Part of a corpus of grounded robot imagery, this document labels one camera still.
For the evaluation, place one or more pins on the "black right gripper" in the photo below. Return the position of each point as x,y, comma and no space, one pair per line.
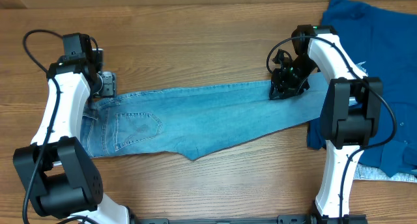
283,88

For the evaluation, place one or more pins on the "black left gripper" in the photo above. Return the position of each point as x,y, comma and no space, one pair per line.
98,92

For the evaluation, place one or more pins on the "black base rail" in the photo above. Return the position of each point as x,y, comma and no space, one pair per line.
281,219

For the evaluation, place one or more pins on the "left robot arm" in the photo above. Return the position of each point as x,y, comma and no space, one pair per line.
59,177

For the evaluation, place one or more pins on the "light blue jeans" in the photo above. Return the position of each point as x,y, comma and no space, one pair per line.
194,121

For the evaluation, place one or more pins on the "dark blue shirt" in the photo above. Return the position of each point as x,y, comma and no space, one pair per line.
383,44

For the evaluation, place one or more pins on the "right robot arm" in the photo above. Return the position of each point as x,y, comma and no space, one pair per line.
349,117

